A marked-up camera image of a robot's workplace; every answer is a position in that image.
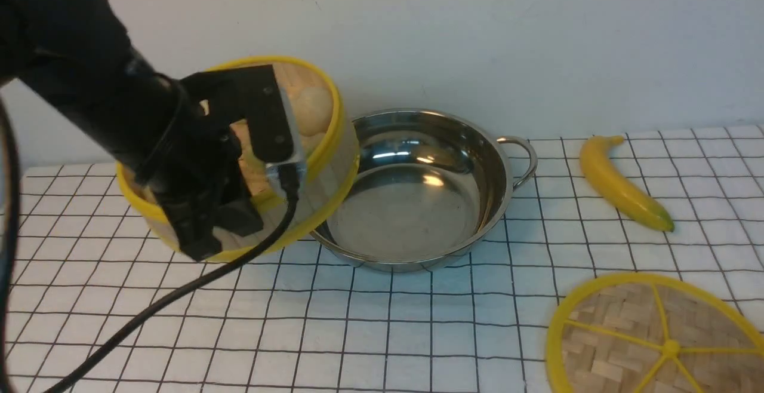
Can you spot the stainless steel pot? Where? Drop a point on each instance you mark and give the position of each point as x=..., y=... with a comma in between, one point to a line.
x=429, y=187

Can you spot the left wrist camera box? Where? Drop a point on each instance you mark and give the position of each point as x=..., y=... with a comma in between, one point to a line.
x=247, y=107

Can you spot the yellow banana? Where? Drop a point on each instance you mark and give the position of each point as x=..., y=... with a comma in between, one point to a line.
x=611, y=185

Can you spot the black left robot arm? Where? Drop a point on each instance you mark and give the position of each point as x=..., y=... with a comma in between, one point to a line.
x=78, y=57

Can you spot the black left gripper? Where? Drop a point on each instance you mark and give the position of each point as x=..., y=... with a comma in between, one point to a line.
x=193, y=172

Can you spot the white black grid tablecloth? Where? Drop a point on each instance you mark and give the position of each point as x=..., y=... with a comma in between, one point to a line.
x=301, y=320

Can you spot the yellow rimmed woven steamer lid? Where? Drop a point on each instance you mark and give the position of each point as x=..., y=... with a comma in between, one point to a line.
x=640, y=332

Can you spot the bamboo steamer basket yellow rim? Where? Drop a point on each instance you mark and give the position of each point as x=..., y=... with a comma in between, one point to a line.
x=331, y=167

